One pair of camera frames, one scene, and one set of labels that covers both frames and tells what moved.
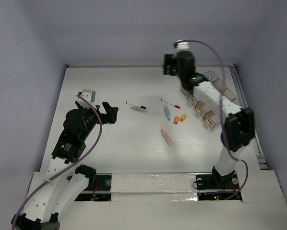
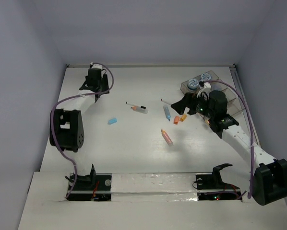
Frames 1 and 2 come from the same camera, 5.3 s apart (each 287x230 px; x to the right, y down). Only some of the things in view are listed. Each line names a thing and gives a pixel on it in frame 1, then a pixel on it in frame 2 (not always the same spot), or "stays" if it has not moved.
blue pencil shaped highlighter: [167, 113] stays
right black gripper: [168, 60] to [189, 101]
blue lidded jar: [207, 75] stays
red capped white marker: [177, 106] stays
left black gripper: [111, 112] to [104, 82]
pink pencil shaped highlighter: [167, 137] stays
